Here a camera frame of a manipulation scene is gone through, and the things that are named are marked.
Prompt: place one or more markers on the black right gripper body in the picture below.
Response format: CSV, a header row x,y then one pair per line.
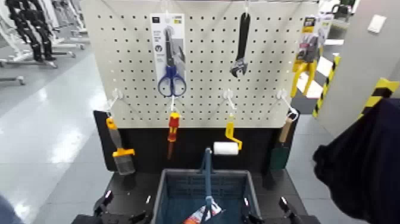
x,y
307,220

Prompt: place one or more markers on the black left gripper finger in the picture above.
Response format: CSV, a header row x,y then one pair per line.
x,y
147,203
104,200

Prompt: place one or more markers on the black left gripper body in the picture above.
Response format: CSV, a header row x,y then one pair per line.
x,y
109,220

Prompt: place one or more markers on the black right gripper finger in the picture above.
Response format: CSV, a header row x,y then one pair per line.
x,y
246,212
287,209

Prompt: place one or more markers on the red yellow screwdriver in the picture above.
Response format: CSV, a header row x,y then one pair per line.
x,y
172,125

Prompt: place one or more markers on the blue plastic crate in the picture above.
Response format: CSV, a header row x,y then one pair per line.
x,y
187,187

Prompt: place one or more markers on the black back panel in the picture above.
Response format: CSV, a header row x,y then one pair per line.
x,y
193,140

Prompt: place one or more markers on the dark navy cloth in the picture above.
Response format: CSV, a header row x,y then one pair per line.
x,y
368,162

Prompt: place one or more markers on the grey blue rounded object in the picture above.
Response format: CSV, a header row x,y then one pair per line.
x,y
7,212

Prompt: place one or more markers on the white pegboard hook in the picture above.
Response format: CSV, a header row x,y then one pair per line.
x,y
167,11
247,7
172,103
229,99
286,100
116,95

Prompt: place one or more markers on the narrow yellow black striped guard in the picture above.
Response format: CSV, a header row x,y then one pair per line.
x,y
328,81

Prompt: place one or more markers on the white perforated pegboard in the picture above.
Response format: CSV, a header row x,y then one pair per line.
x,y
134,62

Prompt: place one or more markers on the wide yellow black striped guard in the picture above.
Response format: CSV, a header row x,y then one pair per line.
x,y
379,92

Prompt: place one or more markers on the yellow pliers in package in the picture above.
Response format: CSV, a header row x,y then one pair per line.
x,y
307,47

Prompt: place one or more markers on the white metal stand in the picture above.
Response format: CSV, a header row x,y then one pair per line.
x,y
18,59

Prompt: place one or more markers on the blue scissors in package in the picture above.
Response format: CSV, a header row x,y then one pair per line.
x,y
161,37

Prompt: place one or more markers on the black adjustable wrench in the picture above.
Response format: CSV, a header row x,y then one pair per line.
x,y
243,37

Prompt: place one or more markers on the black robot on stand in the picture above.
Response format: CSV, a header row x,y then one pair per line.
x,y
31,28

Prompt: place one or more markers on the black chair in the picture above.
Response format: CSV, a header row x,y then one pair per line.
x,y
341,9

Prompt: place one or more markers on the white wall plate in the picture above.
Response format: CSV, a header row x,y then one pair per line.
x,y
377,23

